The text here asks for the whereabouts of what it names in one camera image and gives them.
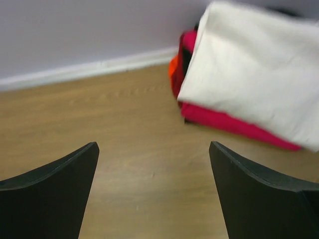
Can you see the aluminium wall edge strip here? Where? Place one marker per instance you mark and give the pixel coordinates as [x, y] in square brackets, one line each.
[81, 71]

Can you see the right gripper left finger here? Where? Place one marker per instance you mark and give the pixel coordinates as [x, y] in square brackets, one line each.
[49, 202]

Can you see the pink folded t shirt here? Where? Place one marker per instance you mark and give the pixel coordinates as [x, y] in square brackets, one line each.
[221, 121]

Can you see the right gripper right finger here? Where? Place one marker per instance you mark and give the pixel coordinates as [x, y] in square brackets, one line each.
[260, 203]

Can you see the white t shirt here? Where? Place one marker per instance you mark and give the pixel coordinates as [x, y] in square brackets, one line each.
[259, 66]

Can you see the black folded t shirt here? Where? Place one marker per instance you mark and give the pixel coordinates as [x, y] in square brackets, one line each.
[186, 58]

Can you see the orange folded t shirt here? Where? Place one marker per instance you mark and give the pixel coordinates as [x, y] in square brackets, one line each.
[172, 69]

